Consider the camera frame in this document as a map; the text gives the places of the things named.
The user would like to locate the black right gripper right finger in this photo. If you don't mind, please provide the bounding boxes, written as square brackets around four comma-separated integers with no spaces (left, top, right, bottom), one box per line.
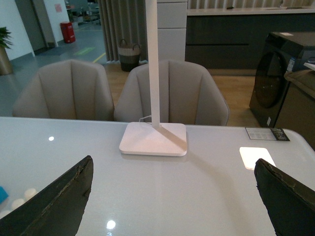
[254,158,315,236]

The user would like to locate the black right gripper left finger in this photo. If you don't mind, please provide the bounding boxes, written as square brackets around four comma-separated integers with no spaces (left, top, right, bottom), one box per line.
[0,155,94,236]

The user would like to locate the blue toy block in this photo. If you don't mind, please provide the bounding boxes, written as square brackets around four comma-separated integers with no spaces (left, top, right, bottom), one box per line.
[0,186,8,204]

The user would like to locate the black white label card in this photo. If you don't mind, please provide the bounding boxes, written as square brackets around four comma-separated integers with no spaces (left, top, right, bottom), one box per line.
[245,127,290,141]

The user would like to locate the brown covered furniture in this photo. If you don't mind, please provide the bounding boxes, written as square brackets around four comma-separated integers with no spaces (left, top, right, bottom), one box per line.
[276,69,315,148]

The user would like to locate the white desk lamp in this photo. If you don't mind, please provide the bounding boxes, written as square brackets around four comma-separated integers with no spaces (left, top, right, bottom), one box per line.
[119,0,187,157]

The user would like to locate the beige chair left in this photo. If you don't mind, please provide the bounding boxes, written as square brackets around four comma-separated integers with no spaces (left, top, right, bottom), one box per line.
[12,59,114,121]

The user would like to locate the beige chair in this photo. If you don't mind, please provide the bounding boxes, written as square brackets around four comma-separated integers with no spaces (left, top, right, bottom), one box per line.
[114,59,229,126]
[12,59,114,121]

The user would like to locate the beige chair right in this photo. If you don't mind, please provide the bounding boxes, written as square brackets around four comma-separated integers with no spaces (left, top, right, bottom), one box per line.
[114,59,229,126]

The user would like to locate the black washing machine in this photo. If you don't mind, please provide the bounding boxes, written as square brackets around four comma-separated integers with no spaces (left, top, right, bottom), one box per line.
[249,31,315,127]

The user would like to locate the potted green plant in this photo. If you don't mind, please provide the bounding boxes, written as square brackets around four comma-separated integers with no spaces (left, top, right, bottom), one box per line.
[0,27,13,75]

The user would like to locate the woven laundry basket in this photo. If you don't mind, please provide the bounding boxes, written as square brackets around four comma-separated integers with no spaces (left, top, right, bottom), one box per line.
[118,39,141,72]

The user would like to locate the red cabinet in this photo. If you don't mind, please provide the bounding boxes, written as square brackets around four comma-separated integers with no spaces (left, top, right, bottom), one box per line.
[60,22,75,43]

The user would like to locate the dark kitchen counter cabinet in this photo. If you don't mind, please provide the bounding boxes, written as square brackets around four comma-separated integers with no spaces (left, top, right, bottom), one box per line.
[185,8,315,70]

